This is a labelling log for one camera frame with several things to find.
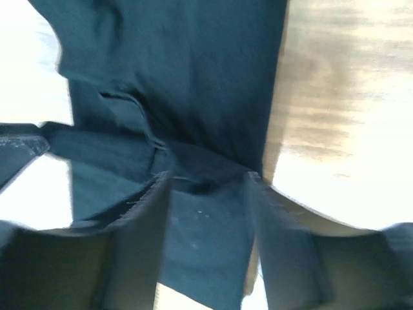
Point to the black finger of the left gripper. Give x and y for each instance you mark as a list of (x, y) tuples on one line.
[(20, 145)]

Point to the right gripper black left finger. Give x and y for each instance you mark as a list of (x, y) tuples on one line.
[(109, 261)]

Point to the black t shirt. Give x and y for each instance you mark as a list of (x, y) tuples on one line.
[(197, 78)]

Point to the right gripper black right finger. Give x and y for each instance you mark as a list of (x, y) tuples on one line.
[(306, 270)]

